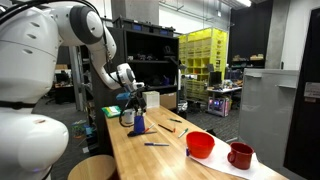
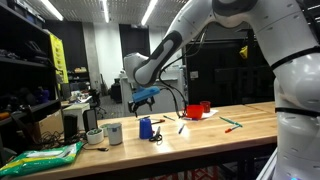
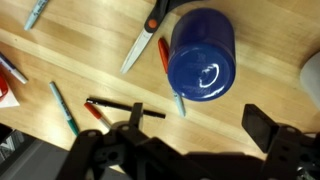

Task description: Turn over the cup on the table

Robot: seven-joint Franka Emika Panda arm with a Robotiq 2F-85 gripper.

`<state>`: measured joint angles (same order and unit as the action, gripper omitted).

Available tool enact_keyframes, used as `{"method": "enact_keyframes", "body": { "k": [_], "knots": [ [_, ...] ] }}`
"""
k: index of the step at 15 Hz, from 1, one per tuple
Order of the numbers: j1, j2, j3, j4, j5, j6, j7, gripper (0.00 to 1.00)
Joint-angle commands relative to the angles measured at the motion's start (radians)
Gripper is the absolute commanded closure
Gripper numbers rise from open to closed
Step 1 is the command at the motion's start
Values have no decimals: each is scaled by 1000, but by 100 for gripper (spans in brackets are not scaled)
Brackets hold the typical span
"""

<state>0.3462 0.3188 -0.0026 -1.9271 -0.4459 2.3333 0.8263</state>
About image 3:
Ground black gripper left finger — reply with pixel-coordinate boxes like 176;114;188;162
56;102;151;180

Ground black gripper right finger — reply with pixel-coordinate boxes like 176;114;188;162
242;103;320;180

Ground blue plastic cup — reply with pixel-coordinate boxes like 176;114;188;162
166;7;237;103

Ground green capped white marker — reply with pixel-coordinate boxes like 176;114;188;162
48;80;80;137

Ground grey metal cabinet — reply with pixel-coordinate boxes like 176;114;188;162
0;122;73;180

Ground thin black pen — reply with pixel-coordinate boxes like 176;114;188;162
85;97;167;120

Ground white paper sheet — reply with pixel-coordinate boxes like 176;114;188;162
0;89;21;109

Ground red bowl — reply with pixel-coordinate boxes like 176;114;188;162
0;73;10;103

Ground black handled scissors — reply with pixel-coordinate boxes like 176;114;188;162
119;0;204;75

